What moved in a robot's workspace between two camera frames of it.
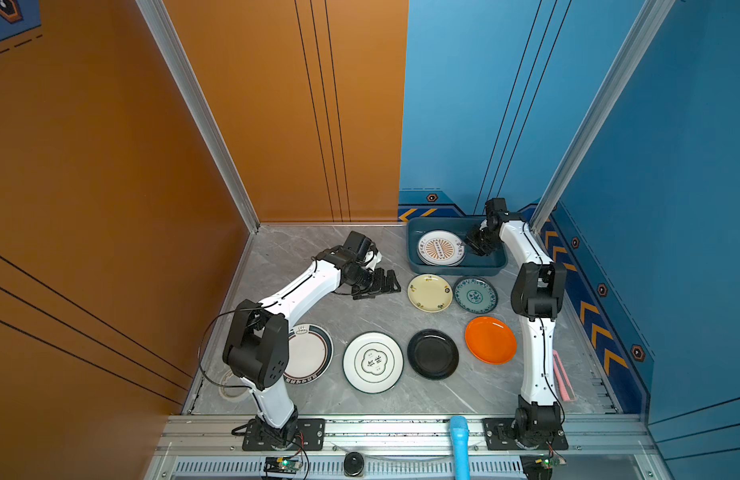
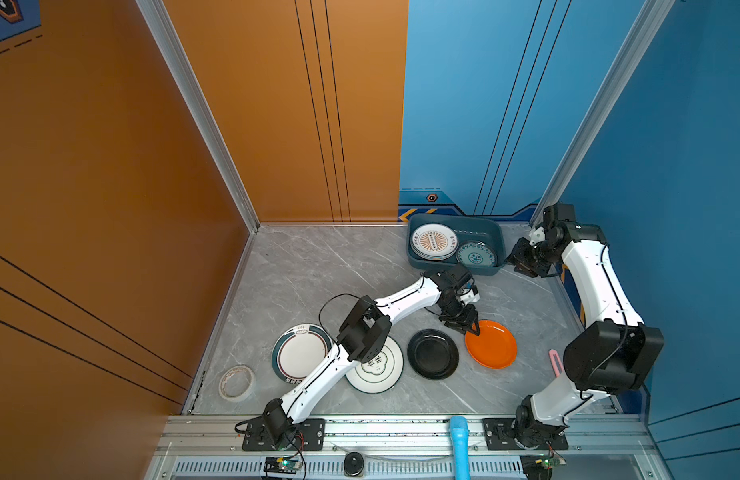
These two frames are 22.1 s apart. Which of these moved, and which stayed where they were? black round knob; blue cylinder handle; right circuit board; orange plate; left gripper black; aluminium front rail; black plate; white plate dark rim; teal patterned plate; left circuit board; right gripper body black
Moved: left gripper black; right gripper body black; teal patterned plate
Stayed: white plate dark rim; aluminium front rail; orange plate; black round knob; left circuit board; right circuit board; blue cylinder handle; black plate
